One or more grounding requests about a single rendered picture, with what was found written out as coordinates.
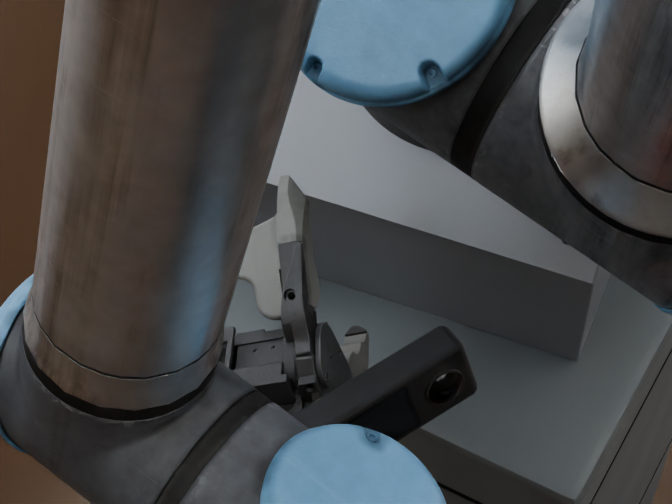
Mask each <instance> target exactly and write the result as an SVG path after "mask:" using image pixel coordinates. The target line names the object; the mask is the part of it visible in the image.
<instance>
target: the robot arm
mask: <svg viewBox="0 0 672 504"><path fill-rule="evenodd" d="M300 70H301V71H302V72H303V74H304V75H305V76H306V77H307V78H308V79H309V80H310V81H312V82H313V83H314V84H315V85H317V86H318V87H319V88H321V89H322V90H324V91H325V92H327V93H329V94H330V95H332V96H334V97H336V98H338V99H341V100H343V101H346V102H349V103H353V104H357V105H362V106H363V107H364V108H365V109H366V110H367V111H368V112H369V114H370V115H371V116H372V117H373V118H374V119H375V120H376V121H377V122H378V123H380V124H381V125H382V126H383V127H384V128H386V129H387V130H388V131H390V132H391V133H393V134H394V135H396V136H397V137H399V138H401V139H403V140H404V141H406V142H408V143H410V144H413V145H415V146H417V147H420V148H423V149H426V150H430V151H432V152H434V153H435V154H437V155H438V156H440V157H441V158H443V159H444V160H446V161H447V162H449V163H450V164H452V165H453V166H455V167H456V168H458V169H459V170H461V171H462V172H464V173H465V174H467V175H468V176H470V177H471V178H472V179H473V180H475V181H476V182H478V183H479V184H481V185H482V186H484V187H485V188H487V189H488V190H490V191H491V192H492V193H494V194H495V195H497V196H498V197H500V198H501V199H503V200H504V201H506V202H507V203H509V204H510V205H511V206H513V207H514V208H516V209H517V210H519V211H520V212H522V213H523V214H525V215H526V216H528V217H529V218H531V219H532V220H533V221H535V222H536V223H538V224H539V225H541V226H542V227H544V228H545V229H547V230H548V231H550V232H551V233H553V234H554V235H555V236H557V237H558V238H560V239H561V240H563V241H564V242H566V243H567V244H569V245H570V246H572V247H573V248H575V249H576V250H577V251H579V252H580V253H582V254H583V255H585V256H586V257H588V258H589V259H591V260H592V261H594V262H595V263H597V264H598V265H599V266H601V267H602V268H604V269H605V270H607V271H608V272H610V273H611V274H613V275H614V276H616V277H617V278H618V279H620V280H621V281H623V282H624V283H626V284H627V285H629V286H630V287H632V288H633V289H635V290H636V291H638V292H639V293H640V294H642V295H643V296H645V297H646V298H648V299H649V300H651V301H652V302H653V303H654V305H655V306H656V307H657V308H658V309H660V310H661V311H663V312H665V313H667V314H670V315H672V0H65V7H64V15H63V24H62V33H61V41H60V50H59V59H58V68H57V76H56V85H55V94H54V102H53V111H52V120H51V128H50V137H49V146H48V155H47V163H46V172H45V181H44V189H43V198H42V207H41V215H40V224H39V233H38V241H37V250H36V259H35V268H34V274H32V275H31V276H30V277H29V278H27V279H26V280H25V281H24V282H23V283H22V284H21V285H20V286H19V287H18V288H16V289H15V291H14V292H13V293H12V294H11V295H10V296H9V297H8V298H7V300H6V301H5V302H4V303H3V305H2V306H1V307H0V435H1V436H2V437H3V439H4V440H5V441H6V442H7V443H8V444H10V445H11V446H12V447H13V448H15V449H17V450H18V451H20V452H23V453H26V454H29V455H30V456H32V457H33V458H34V459H36V460H37V461H38V462H39V463H41V464H42V465H43V466H44V467H46V468H47V469H48V470H49V471H51V472H52V473H53V474H55V475H56V476H57V477H58V478H60V479H61V480H62V481H63V482H65V483H66V484H67V485H69V486H70V487H71V488H72V489H74V490H75V491H76V492H77V493H79V494H80V495H81V496H82V497H84V498H85V499H86V500H88V501H89V502H90V503H91V504H446V501H445V498H444V496H443V494H442V492H441V490H440V487H439V486H438V484H437V482H436V481H435V479H434V478H433V476H432V475H431V473H430V472H429V471H428V469H427V468H426V467H425V466H424V464H423V463H422V462H421V461H420V460H419V459H418V458H417V457H416V456H415V455H414V454H413V453H412V452H411V451H409V450H408V449H407V448H406V447H404V446H403V445H401V444H400V443H399V442H398V441H399V440H401V439H402V438H404V437H406V436H407V435H409V434H410V433H412V432H414V431H415V430H417V429H419V428H420V427H422V426H423V425H425V424H427V423H428V422H430V421H431V420H433V419H435V418H436V417H438V416H439V415H441V414H443V413H444V412H446V411H447V410H449V409H451V408H452V407H454V406H456V405H457V404H459V403H460V402H462V401H464V400H465V399H467V398H468V397H470V396H472V395H473V394H474V393H475V392H476V390H477V382H476V379H475V376H474V374H473V371H472V368H471V366H470V363H469V360H468V357H467V355H466V352H465V349H464V347H463V344H462V343H461V341H460V340H459V339H458V338H457V337H456V336H455V335H454V333H453V332H452V331H451V330H450V329H449V328H448V327H446V326H437V327H436V328H434V329H432V330H431V331H429V332H428V333H426V334H424V335H423V336H421V337H419V338H418V339H416V340H414V341H413V342H411V343H410V344H408V345H406V346H405V347H403V348H401V349H400V350H398V351H396V352H395V353H393V354H392V355H390V356H388V357H387V358H385V359H383V360H382V361H380V362H378V363H377V364H375V365H374V366H372V367H370V368H369V369H368V366H369V334H368V332H367V330H366V329H364V328H362V327H360V326H352V327H350V329H349V330H348V331H347V333H346V334H345V341H344V344H343V345H341V346H340V345H339V343H338V341H337V339H336V337H335V335H334V333H333V331H332V329H331V327H330V326H329V325H328V322H323V323H317V317H316V311H315V310H313V309H315V308H316V307H317V304H318V302H319V299H320V287H319V279H318V275H317V271H316V267H315V263H314V257H313V247H312V240H313V238H312V232H311V227H310V221H309V201H308V199H307V198H306V196H305V195H304V194H303V192H302V191H301V190H300V188H299V187H298V186H297V184H296V183H295V182H294V181H293V179H292V178H291V177H290V175H284V176H280V179H279V185H278V193H277V214H276V215H275V216H274V217H273V218H271V219H269V220H267V221H265V222H263V223H261V224H259V225H257V226H255V227H253V226H254V223H255V219H256V216H257V213H258V209H259V206H260V203H261V199H262V196H263V193H264V189H265V186H266V183H267V179H268V176H269V173H270V169H271V166H272V163H273V159H274V156H275V153H276V149H277V146H278V143H279V139H280V136H281V133H282V129H283V126H284V123H285V119H286V116H287V113H288V109H289V106H290V103H291V99H292V96H293V93H294V89H295V86H296V83H297V79H298V76H299V73H300ZM237 279H241V280H245V281H248V282H250V283H251V284H252V285H253V287H254V290H255V295H256V301H257V306H258V309H259V311H260V312H261V314H262V315H263V316H265V317H266V318H268V319H270V320H281V324H282V329H276V330H271V331H265V329H260V330H254V331H249V332H243V333H238V334H235V331H236V329H235V327H229V328H224V323H225V320H226V316H227V313H228V310H229V306H230V303H231V300H232V296H233V293H234V289H235V286H236V283H237Z"/></svg>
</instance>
